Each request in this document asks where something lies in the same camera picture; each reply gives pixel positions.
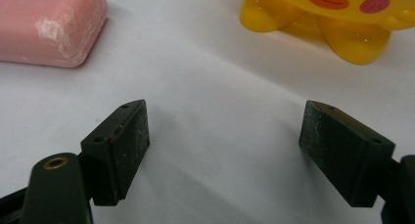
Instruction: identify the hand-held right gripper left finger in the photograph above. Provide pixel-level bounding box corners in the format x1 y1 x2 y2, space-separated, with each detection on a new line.
79 99 151 207

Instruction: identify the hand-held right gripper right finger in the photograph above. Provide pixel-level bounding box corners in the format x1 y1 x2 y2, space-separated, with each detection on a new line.
299 100 396 208

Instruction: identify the yellow duck toy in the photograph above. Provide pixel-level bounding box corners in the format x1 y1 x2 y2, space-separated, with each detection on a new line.
239 0 415 66

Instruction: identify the pink soap bar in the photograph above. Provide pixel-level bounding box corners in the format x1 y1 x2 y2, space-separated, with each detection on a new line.
0 0 109 68

